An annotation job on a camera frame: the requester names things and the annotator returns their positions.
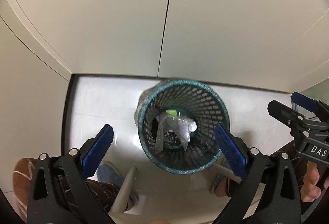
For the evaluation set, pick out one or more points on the clear bubble wrap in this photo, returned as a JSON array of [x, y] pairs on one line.
[[174, 132]]

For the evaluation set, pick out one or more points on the person's right hand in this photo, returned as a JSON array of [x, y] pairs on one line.
[[309, 190]]

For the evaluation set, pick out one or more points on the brown floor mat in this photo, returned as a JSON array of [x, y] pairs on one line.
[[22, 177]]

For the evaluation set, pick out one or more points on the blue slipper left foot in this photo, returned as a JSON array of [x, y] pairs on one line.
[[108, 174]]

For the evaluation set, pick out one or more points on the teal mesh trash basket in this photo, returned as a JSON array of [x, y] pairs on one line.
[[194, 100]]

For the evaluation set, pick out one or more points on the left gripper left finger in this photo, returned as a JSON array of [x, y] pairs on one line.
[[47, 202]]

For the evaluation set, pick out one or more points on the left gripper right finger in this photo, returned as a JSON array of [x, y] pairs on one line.
[[268, 192]]

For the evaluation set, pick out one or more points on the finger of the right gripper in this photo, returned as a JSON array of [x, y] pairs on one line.
[[318, 107], [286, 115]]

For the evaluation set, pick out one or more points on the green and white carton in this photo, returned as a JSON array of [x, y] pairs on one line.
[[172, 112]]

